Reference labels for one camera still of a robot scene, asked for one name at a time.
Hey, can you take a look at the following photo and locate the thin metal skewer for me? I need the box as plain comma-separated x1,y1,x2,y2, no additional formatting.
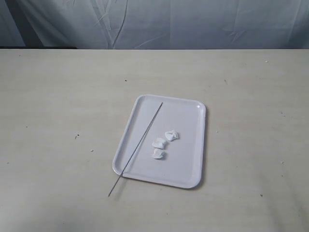
108,102,164,198

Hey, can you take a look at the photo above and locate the white plastic tray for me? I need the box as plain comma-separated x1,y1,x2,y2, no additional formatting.
112,94,207,189

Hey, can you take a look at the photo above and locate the grey wrinkled backdrop cloth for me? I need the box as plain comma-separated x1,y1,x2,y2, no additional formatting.
0,0,309,49

